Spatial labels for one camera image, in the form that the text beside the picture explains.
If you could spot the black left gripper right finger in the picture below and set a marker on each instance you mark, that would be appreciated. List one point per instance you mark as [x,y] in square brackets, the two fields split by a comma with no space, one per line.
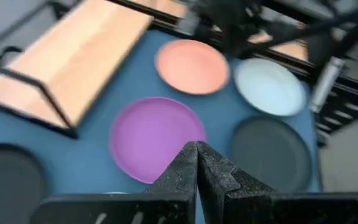
[228,199]

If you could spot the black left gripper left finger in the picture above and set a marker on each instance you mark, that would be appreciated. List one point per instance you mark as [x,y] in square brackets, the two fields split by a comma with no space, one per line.
[172,205]

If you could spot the large dark green bowl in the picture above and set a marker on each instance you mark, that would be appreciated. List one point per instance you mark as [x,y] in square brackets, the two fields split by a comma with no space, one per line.
[270,149]

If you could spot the purple plate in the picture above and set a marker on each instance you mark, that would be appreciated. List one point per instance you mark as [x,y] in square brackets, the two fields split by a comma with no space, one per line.
[154,137]

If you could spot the light blue plate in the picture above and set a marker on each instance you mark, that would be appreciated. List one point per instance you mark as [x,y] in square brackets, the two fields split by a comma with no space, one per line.
[269,87]

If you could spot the peach orange plate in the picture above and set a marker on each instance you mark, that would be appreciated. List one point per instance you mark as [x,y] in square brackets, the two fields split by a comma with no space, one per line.
[191,67]

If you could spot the dark grey plate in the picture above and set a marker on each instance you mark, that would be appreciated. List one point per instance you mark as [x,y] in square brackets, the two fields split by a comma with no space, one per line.
[8,183]

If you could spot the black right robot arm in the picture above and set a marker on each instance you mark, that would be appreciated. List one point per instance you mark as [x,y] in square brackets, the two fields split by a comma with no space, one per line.
[228,25]

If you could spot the wooden base plank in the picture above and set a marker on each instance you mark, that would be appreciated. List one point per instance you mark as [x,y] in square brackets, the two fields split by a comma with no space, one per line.
[291,48]

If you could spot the silver aluminium frame bar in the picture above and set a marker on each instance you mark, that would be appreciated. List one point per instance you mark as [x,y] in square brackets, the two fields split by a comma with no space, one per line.
[325,84]

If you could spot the wooden shelf with black frame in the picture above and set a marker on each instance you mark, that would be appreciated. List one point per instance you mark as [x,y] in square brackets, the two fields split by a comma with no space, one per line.
[73,59]

